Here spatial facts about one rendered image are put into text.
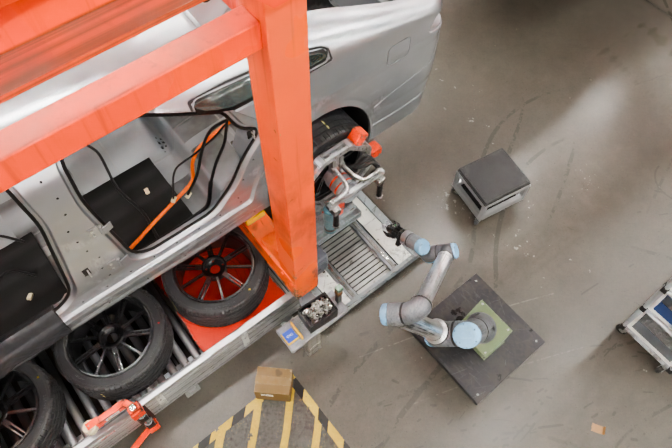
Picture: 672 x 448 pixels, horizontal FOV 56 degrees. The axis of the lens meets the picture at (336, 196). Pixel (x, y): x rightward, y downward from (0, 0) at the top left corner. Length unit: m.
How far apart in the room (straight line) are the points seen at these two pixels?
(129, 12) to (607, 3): 5.48
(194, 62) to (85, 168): 2.24
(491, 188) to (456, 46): 1.73
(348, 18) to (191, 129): 1.22
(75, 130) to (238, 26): 0.57
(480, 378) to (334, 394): 0.93
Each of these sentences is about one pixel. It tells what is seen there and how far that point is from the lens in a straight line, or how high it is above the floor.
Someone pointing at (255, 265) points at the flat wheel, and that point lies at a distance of 4.02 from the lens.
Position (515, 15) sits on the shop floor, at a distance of 6.30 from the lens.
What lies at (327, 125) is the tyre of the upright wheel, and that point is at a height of 1.17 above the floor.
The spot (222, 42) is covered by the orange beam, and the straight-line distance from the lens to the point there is 2.00.
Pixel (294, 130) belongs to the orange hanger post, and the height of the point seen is 2.15.
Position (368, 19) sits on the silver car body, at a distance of 3.50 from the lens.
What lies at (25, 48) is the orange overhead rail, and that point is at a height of 3.00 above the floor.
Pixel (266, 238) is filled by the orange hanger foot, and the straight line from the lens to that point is 3.87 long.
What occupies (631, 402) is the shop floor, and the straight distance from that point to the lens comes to 4.65.
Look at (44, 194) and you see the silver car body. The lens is 2.99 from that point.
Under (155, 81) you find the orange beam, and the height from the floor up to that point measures 2.72.
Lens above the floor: 4.13
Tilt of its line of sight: 59 degrees down
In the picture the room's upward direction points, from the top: 1 degrees clockwise
